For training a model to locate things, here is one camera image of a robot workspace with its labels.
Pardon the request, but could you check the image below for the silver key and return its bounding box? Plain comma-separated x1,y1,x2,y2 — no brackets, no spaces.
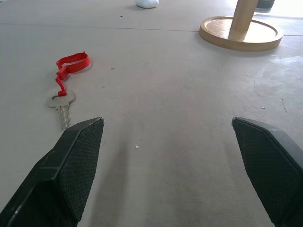
47,92,77,131

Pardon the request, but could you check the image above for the white object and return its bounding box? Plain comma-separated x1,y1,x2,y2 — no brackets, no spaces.
135,0,159,9

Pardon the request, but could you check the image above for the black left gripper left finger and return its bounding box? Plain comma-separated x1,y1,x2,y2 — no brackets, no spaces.
0,117,105,227

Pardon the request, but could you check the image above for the wooden hanger stand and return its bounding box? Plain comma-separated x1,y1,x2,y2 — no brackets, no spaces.
198,0,284,52

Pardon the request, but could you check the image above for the red ribbon loop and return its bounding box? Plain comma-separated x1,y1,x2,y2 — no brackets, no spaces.
55,51,92,97

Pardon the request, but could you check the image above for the dark object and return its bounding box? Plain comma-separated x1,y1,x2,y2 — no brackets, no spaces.
256,0,275,9

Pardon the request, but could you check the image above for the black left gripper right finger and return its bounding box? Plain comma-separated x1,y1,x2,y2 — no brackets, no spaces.
231,116,303,227

